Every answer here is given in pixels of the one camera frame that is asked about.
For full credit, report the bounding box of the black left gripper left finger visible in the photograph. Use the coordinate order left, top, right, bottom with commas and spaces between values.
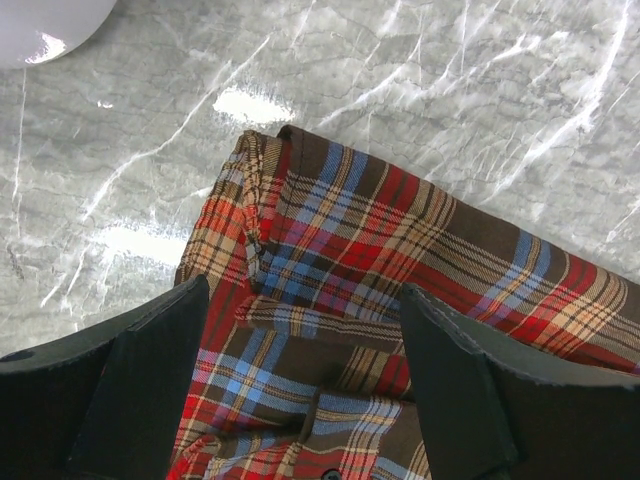
1, 275, 209, 479

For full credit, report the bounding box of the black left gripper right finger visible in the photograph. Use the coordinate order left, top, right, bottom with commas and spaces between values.
400, 284, 639, 479

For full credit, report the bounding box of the red brown plaid shirt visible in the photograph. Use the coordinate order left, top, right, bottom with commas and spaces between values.
169, 126, 639, 479

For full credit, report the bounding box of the white plastic laundry basket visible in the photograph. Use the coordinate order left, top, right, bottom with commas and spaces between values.
1, 0, 116, 69

